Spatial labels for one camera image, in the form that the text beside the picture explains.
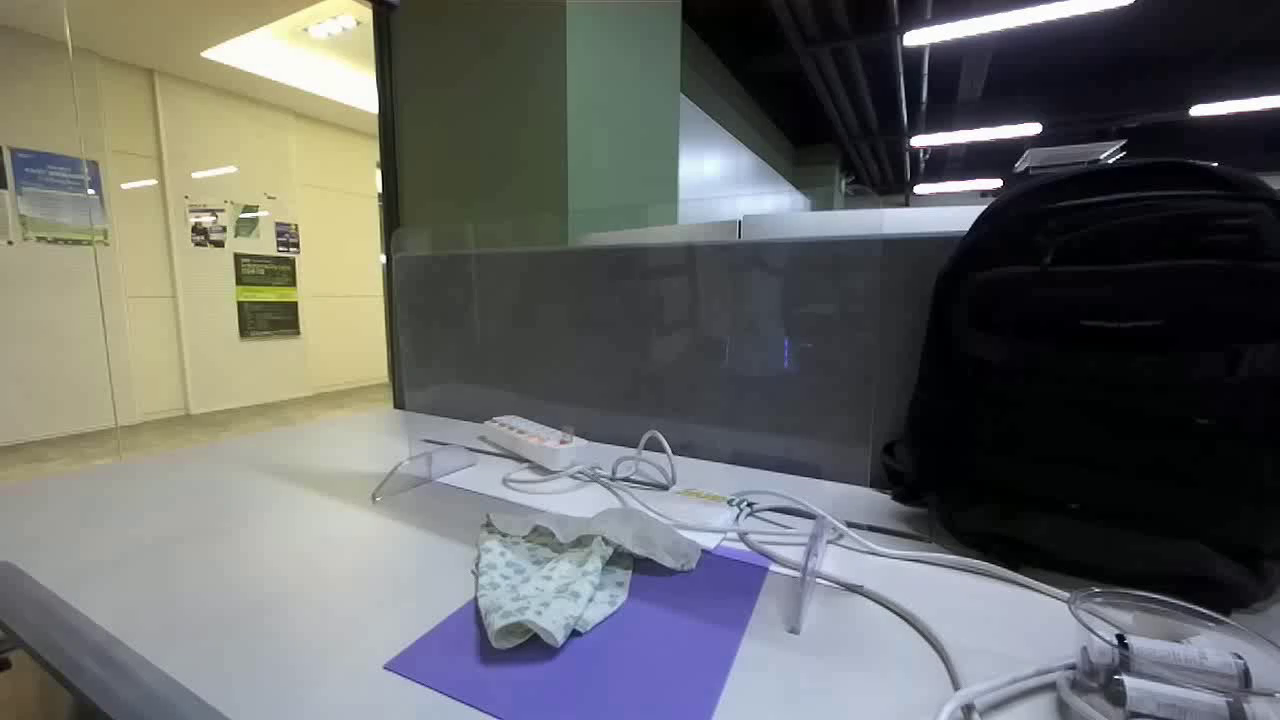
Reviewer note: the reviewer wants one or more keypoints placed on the white plug adapter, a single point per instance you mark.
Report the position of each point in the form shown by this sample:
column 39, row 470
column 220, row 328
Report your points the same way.
column 1174, row 698
column 1181, row 656

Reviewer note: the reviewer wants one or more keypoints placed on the long ceiling tube light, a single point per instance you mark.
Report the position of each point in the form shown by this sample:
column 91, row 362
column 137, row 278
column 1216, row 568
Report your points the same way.
column 977, row 132
column 957, row 184
column 1014, row 16
column 1234, row 106

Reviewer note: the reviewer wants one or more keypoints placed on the small dark wall notice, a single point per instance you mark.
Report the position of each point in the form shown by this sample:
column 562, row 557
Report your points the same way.
column 284, row 239

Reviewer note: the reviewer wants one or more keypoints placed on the dark green black poster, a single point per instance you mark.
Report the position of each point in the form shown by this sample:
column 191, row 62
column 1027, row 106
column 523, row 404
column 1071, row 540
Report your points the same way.
column 265, row 298

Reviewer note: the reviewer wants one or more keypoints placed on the small photo wall notice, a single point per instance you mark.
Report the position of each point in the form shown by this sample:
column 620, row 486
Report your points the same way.
column 206, row 225

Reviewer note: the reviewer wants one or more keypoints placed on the blue white wall poster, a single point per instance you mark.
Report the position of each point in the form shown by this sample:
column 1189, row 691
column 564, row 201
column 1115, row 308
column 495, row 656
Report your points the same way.
column 57, row 193

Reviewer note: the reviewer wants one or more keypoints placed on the white green floral cloth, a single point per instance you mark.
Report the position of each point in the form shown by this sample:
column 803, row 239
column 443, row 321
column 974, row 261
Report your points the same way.
column 546, row 585

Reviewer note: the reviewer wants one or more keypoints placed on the black backpack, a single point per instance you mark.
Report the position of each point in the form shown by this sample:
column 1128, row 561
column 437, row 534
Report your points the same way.
column 1105, row 362

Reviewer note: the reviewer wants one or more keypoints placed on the white power strip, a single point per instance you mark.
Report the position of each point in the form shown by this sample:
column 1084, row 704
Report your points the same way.
column 649, row 460
column 535, row 442

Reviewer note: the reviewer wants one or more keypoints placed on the grey desk partition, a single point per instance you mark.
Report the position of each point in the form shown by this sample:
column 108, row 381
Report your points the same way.
column 695, row 362

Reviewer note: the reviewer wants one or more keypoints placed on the small green wall notice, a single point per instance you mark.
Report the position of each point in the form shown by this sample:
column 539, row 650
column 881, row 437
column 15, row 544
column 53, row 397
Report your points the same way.
column 249, row 223

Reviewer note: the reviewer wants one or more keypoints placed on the purple rectangular mat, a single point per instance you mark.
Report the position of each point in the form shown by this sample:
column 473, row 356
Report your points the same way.
column 643, row 653

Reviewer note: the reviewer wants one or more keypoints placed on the large ceiling light panel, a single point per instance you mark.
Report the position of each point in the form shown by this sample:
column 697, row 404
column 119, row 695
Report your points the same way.
column 302, row 53

